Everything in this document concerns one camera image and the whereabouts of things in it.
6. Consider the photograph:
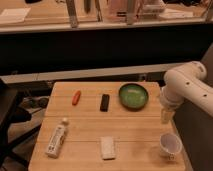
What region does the black rectangular block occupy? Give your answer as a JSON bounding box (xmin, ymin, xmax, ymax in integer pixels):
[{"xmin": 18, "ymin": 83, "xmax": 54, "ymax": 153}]
[{"xmin": 100, "ymin": 94, "xmax": 110, "ymax": 112}]

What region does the white ceramic cup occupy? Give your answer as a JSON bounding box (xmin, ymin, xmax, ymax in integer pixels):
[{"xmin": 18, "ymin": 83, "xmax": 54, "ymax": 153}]
[{"xmin": 159, "ymin": 133, "xmax": 183, "ymax": 160}]

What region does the white sponge block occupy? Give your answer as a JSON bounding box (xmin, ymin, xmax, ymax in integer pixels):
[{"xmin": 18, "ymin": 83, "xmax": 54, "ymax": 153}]
[{"xmin": 101, "ymin": 137, "xmax": 116, "ymax": 160}]

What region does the black chair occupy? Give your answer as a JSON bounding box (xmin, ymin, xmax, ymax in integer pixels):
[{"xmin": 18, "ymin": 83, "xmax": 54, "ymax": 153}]
[{"xmin": 0, "ymin": 79, "xmax": 41, "ymax": 168}]

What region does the wooden table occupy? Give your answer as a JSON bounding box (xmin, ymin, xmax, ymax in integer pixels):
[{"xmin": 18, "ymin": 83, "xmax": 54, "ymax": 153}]
[{"xmin": 29, "ymin": 82, "xmax": 185, "ymax": 171}]

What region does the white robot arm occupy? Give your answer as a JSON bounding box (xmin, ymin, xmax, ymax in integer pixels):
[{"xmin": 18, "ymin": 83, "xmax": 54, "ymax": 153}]
[{"xmin": 159, "ymin": 61, "xmax": 213, "ymax": 124}]

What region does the white paper sheet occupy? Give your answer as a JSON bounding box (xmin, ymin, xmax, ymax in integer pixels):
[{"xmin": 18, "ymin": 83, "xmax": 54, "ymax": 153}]
[{"xmin": 0, "ymin": 8, "xmax": 30, "ymax": 24}]

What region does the green ceramic bowl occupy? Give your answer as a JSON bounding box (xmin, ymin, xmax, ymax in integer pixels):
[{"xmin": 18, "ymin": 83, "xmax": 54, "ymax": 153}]
[{"xmin": 119, "ymin": 83, "xmax": 149, "ymax": 110}]

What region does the metal frame post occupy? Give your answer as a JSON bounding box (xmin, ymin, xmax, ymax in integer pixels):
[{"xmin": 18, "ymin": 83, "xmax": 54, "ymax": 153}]
[{"xmin": 66, "ymin": 0, "xmax": 78, "ymax": 28}]

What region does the dark panel at right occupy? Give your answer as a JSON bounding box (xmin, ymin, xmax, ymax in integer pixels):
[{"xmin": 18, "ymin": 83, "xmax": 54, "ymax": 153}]
[{"xmin": 173, "ymin": 43, "xmax": 213, "ymax": 171}]

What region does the white tube bottle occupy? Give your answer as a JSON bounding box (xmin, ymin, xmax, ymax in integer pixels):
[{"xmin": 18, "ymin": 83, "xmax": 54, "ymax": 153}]
[{"xmin": 45, "ymin": 118, "xmax": 69, "ymax": 158}]

